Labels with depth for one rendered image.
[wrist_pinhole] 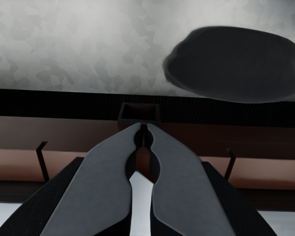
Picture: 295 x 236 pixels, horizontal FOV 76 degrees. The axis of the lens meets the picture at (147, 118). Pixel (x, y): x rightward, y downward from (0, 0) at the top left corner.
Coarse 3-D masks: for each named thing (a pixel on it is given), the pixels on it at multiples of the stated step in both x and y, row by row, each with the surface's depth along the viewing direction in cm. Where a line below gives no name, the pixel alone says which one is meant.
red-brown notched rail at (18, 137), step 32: (0, 128) 20; (32, 128) 20; (64, 128) 21; (96, 128) 21; (160, 128) 22; (192, 128) 22; (224, 128) 22; (256, 128) 23; (288, 128) 23; (0, 160) 18; (32, 160) 18; (64, 160) 18; (224, 160) 18; (256, 160) 18; (288, 160) 18
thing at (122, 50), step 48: (0, 0) 24; (48, 0) 24; (96, 0) 24; (144, 0) 24; (192, 0) 24; (240, 0) 24; (288, 0) 24; (0, 48) 27; (48, 48) 27; (96, 48) 27; (144, 48) 27; (192, 96) 30
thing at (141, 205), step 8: (136, 200) 17; (144, 200) 17; (136, 208) 18; (144, 208) 18; (136, 216) 18; (144, 216) 18; (136, 224) 19; (144, 224) 19; (136, 232) 19; (144, 232) 19
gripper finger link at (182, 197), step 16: (144, 128) 13; (144, 144) 12; (160, 144) 10; (176, 144) 10; (160, 160) 9; (176, 160) 9; (192, 160) 9; (160, 176) 8; (176, 176) 8; (192, 176) 8; (160, 192) 7; (176, 192) 7; (192, 192) 8; (208, 192) 8; (160, 208) 7; (176, 208) 7; (192, 208) 7; (208, 208) 7; (160, 224) 6; (176, 224) 6; (192, 224) 6; (208, 224) 6; (224, 224) 6
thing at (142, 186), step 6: (138, 174) 15; (132, 180) 16; (138, 180) 16; (144, 180) 16; (132, 186) 16; (138, 186) 16; (144, 186) 16; (150, 186) 16; (138, 192) 17; (144, 192) 17; (150, 192) 17
